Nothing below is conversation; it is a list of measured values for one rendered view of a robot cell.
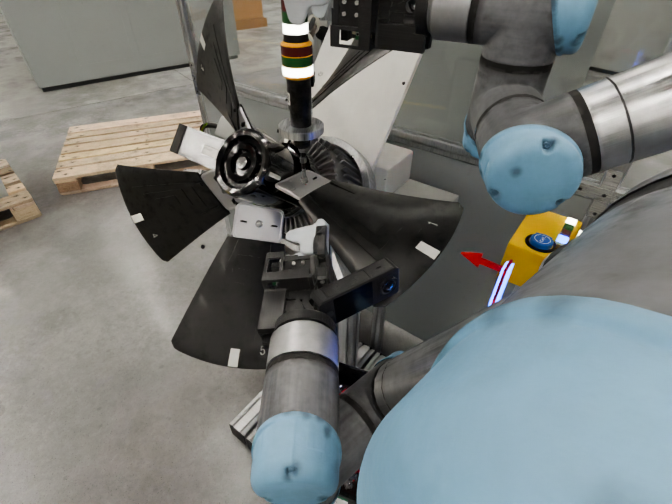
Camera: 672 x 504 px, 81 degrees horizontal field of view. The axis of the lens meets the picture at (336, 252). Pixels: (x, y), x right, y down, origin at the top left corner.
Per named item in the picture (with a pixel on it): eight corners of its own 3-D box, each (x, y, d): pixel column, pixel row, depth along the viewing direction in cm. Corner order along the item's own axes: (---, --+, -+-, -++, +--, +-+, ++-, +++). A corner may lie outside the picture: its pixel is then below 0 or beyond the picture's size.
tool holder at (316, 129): (283, 118, 65) (277, 54, 59) (325, 118, 65) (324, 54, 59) (275, 141, 58) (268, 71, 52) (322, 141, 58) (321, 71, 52)
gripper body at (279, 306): (267, 247, 51) (252, 319, 41) (333, 241, 50) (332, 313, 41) (278, 288, 55) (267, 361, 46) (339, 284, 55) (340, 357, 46)
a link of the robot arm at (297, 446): (253, 512, 35) (237, 474, 29) (269, 397, 43) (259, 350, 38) (342, 512, 35) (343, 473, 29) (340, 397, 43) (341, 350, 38)
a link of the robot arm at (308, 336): (334, 348, 37) (342, 393, 43) (334, 311, 41) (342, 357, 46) (257, 353, 38) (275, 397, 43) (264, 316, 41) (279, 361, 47)
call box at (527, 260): (517, 243, 90) (532, 204, 83) (564, 260, 85) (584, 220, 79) (493, 282, 80) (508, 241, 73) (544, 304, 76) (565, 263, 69)
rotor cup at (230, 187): (245, 203, 81) (197, 188, 70) (271, 137, 80) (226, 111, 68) (298, 228, 75) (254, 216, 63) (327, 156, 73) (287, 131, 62)
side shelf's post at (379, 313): (373, 347, 185) (389, 196, 131) (381, 351, 183) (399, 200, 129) (369, 353, 182) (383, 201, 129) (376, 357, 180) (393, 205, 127)
